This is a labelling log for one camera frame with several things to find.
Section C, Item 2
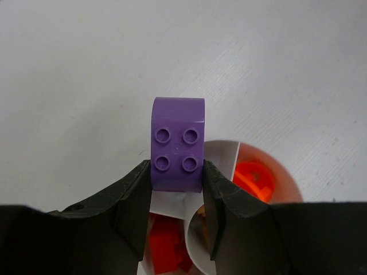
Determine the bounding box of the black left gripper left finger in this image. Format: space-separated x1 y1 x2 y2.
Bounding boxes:
1 160 152 274

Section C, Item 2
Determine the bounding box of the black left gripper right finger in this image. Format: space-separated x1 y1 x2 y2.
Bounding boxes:
203 161 366 274

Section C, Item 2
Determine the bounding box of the orange figure-eight lego piece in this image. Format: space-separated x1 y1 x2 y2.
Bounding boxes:
233 161 276 203

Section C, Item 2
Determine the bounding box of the red 2x4 lego brick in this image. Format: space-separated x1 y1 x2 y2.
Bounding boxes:
148 214 201 274

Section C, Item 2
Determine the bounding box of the light purple sloped brick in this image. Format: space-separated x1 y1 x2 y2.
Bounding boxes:
151 97 205 193

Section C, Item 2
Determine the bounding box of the brown 2x4 lego plate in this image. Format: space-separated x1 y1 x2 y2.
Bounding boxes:
197 205 206 228

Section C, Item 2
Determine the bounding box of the white divided round container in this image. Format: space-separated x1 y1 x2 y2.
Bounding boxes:
150 140 303 274

